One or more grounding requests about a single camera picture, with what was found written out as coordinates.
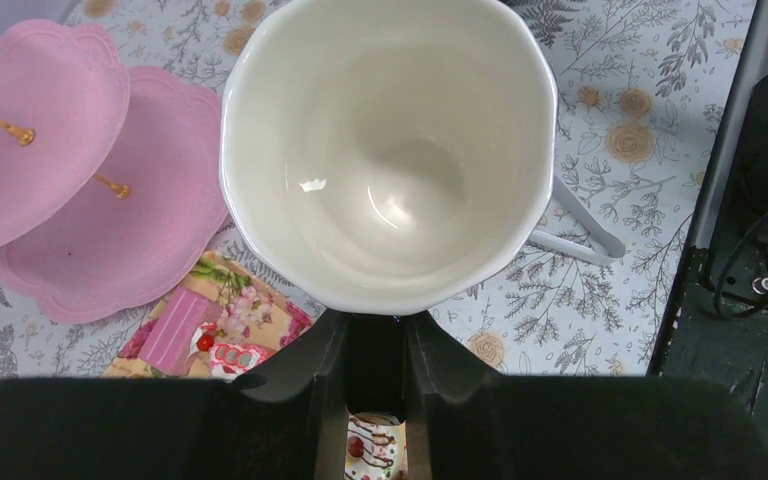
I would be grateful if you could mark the chocolate drizzle donut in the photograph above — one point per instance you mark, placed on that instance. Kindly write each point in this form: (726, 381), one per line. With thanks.
(375, 451)

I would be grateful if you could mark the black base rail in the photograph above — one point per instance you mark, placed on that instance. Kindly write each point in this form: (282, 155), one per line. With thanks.
(720, 329)

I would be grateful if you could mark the strawberry cream cake slice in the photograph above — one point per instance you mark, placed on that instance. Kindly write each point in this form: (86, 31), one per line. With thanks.
(214, 356)

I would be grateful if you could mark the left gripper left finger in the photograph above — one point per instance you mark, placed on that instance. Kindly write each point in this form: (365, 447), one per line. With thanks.
(290, 411)

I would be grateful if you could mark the floral dessert tray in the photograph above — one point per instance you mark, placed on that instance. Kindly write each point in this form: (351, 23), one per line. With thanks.
(252, 313)

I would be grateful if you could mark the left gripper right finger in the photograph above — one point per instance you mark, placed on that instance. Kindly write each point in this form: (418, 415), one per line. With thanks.
(457, 409)

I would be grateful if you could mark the black mug white inside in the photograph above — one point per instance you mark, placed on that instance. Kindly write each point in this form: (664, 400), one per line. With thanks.
(384, 156)

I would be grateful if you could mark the metal tongs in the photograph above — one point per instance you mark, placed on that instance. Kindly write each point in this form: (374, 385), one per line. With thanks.
(590, 241)

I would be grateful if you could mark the pink three-tier cake stand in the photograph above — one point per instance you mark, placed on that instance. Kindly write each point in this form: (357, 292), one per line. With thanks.
(109, 187)

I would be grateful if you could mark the pink wafer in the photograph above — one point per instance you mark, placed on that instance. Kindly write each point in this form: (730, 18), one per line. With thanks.
(168, 345)

